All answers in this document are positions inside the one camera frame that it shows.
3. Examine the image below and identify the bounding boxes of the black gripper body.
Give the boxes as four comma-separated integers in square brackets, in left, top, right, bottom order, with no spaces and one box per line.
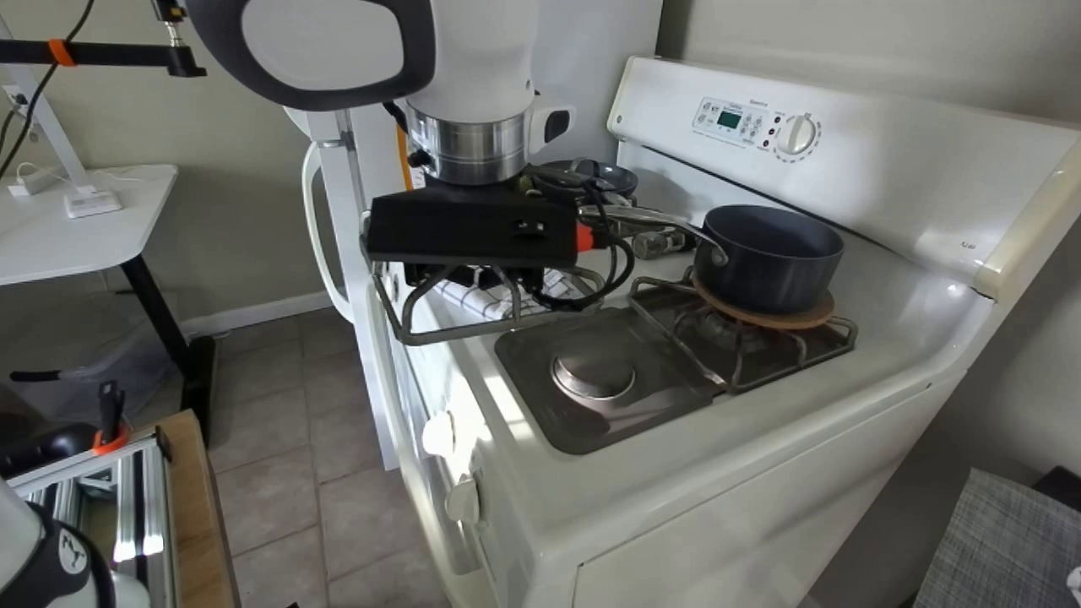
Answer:
[432,260,523,285]

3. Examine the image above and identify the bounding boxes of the grey metal stove grate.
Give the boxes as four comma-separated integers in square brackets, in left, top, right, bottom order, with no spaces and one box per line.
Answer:
[626,270,861,400]
[375,260,535,351]

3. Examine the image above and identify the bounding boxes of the white stove burner knob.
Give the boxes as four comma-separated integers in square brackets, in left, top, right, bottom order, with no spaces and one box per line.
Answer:
[420,404,468,464]

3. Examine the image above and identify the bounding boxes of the white gas stove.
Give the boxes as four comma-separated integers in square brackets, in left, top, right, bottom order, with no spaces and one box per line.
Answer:
[375,54,1081,608]

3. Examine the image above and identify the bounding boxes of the round metal gas burner head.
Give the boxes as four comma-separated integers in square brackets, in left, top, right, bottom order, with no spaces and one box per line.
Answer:
[549,341,642,408]

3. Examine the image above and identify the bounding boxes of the glass pan lid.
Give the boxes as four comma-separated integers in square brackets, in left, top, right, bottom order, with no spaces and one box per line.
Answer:
[551,159,635,193]

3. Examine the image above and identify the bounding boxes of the black frying pan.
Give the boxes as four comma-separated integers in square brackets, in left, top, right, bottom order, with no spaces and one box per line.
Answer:
[535,157,642,205]

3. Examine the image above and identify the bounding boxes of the dark blue saucepan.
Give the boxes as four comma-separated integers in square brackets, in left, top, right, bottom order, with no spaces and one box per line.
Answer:
[584,200,848,321]

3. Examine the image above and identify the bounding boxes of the oven digital control panel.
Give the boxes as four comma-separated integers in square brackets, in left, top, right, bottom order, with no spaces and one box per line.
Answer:
[691,95,788,151]

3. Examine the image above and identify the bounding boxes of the round wooden trivet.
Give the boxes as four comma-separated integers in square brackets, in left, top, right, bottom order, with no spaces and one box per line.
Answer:
[687,274,846,337]

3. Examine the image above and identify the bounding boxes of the white oven dial knob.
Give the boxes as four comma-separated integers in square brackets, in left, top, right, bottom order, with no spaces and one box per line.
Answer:
[778,110,820,159]

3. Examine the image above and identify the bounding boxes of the white desk stand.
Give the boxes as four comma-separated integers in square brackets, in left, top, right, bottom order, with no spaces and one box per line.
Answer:
[0,83,124,224]

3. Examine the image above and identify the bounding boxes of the black clamp orange grip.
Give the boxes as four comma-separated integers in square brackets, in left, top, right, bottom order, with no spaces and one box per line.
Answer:
[84,379,134,461]

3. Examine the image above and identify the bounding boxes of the white table black legs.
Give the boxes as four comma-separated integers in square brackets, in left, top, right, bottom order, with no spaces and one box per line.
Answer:
[0,161,219,435]

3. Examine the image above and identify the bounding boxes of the white plug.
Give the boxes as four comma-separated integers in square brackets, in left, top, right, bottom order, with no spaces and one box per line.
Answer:
[3,161,61,204]

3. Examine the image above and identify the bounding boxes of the grey woven fabric cushion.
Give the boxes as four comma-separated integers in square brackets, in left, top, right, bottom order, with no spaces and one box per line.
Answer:
[910,465,1081,608]

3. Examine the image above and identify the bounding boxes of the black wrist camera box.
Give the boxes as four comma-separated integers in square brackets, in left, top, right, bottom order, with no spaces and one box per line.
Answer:
[364,182,597,270]

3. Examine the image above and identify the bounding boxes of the white fridge door handle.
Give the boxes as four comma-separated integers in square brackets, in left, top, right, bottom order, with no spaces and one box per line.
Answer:
[297,138,364,330]

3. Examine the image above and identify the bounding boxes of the black wrapped robot cable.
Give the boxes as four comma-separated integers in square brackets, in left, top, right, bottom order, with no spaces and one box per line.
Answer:
[539,179,642,319]

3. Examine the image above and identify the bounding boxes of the orange cable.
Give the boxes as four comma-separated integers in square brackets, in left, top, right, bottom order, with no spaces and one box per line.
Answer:
[390,114,420,197]

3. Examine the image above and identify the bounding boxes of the aluminium cart frame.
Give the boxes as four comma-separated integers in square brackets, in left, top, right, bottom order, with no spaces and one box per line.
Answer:
[0,435,184,608]

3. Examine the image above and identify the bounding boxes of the black camera boom orange tape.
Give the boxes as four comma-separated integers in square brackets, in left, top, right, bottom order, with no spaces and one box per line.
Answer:
[0,0,214,82]

